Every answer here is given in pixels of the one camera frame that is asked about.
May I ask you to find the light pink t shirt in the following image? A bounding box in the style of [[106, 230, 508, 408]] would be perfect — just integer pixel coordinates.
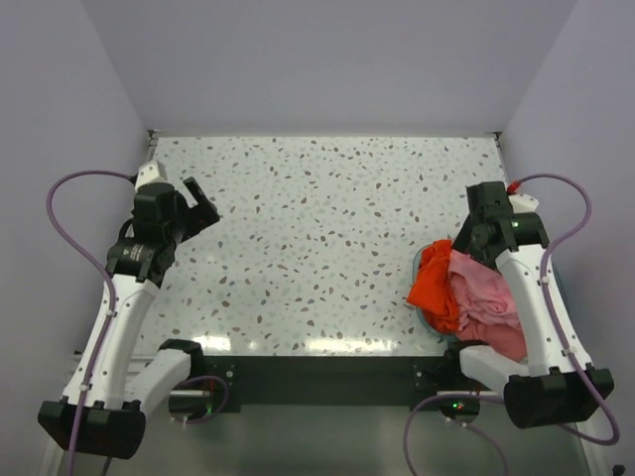
[[448, 251, 522, 331]]

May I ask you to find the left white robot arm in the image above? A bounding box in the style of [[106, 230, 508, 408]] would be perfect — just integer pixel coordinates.
[[38, 175, 220, 459]]

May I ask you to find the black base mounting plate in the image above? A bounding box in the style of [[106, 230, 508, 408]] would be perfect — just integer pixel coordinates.
[[168, 354, 482, 414]]

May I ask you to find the teal plastic basket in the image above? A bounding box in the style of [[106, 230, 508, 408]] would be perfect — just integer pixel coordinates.
[[412, 246, 455, 342]]

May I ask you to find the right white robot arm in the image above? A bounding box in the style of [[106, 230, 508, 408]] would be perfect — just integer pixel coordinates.
[[442, 181, 614, 428]]

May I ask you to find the orange t shirt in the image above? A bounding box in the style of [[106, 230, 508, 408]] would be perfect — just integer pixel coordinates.
[[407, 239, 459, 335]]

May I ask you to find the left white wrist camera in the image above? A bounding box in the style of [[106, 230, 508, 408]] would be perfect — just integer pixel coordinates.
[[134, 160, 168, 192]]

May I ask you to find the salmon pink t shirt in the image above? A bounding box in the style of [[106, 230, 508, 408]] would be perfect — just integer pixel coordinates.
[[456, 320, 527, 362]]

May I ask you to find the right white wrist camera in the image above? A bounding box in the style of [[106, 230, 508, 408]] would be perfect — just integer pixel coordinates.
[[507, 180, 539, 214]]

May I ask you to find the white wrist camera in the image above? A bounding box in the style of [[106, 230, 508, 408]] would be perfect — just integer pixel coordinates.
[[507, 180, 539, 214], [134, 160, 168, 192]]

